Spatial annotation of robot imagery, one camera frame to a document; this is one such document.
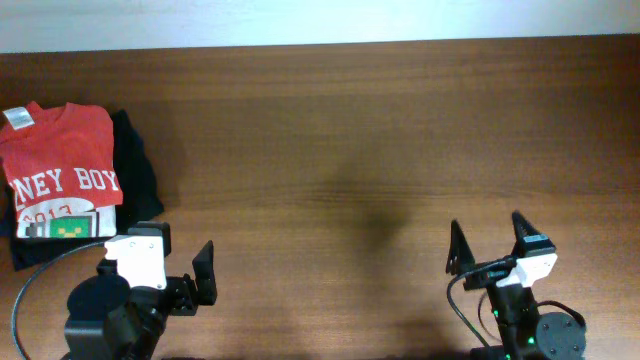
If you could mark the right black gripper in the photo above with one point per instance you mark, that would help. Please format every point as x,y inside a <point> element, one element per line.
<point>458,259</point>

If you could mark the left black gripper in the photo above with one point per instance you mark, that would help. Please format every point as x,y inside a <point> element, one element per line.
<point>182,288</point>

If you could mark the orange red t-shirt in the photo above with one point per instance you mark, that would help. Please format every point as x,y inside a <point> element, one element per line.
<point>59,161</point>

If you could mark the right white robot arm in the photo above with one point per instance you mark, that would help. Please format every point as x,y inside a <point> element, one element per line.
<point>528,328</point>

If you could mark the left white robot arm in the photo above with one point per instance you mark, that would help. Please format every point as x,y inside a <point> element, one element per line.
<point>122,311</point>

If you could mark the folded black garment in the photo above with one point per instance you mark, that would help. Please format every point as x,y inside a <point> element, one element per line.
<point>140,199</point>

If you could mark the folded white pixel-print t-shirt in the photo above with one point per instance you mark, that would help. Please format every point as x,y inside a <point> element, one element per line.
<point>60,223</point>

